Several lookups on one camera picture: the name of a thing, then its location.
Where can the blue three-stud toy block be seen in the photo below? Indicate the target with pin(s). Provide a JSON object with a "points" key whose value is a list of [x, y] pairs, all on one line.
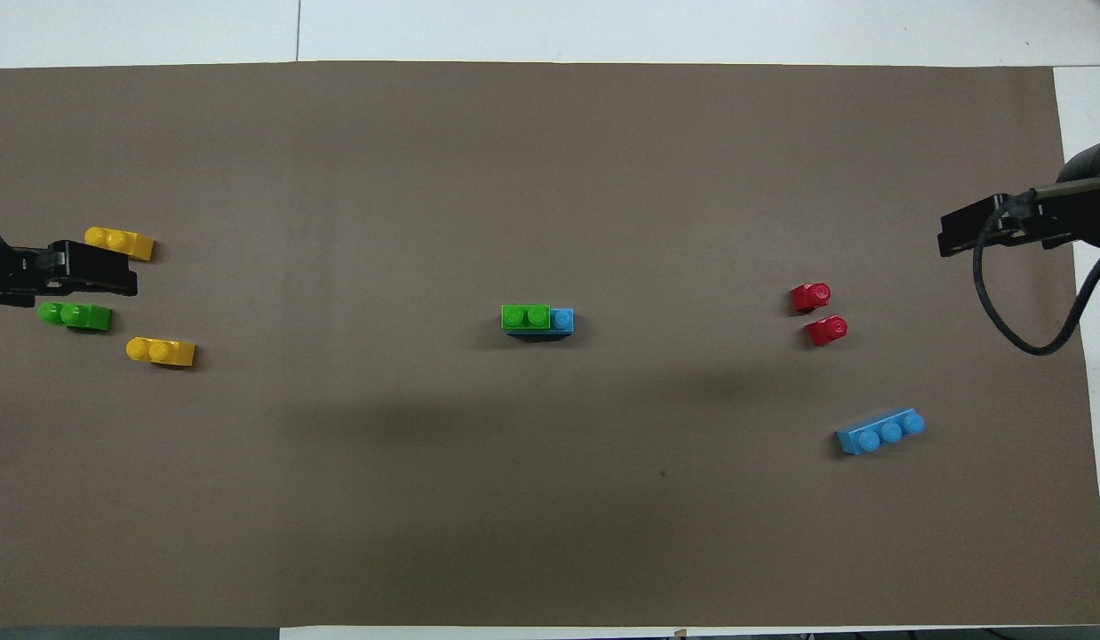
{"points": [[879, 433], [561, 319]]}

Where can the green two-stud toy block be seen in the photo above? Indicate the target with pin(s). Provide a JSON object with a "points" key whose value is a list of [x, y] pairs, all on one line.
{"points": [[77, 316], [525, 317]]}

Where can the yellow two-stud toy block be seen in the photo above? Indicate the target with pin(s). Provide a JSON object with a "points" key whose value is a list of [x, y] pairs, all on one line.
{"points": [[163, 352], [122, 243]]}

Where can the red one-stud toy block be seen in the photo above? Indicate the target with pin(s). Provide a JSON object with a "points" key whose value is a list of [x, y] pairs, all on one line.
{"points": [[810, 297], [825, 331]]}

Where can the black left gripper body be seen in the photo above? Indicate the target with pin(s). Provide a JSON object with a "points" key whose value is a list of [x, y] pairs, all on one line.
{"points": [[8, 271]]}

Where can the brown table mat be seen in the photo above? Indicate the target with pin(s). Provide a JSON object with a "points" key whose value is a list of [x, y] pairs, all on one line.
{"points": [[550, 178]]}

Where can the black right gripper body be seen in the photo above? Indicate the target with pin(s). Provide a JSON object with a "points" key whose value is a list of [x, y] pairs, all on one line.
{"points": [[1039, 222]]}

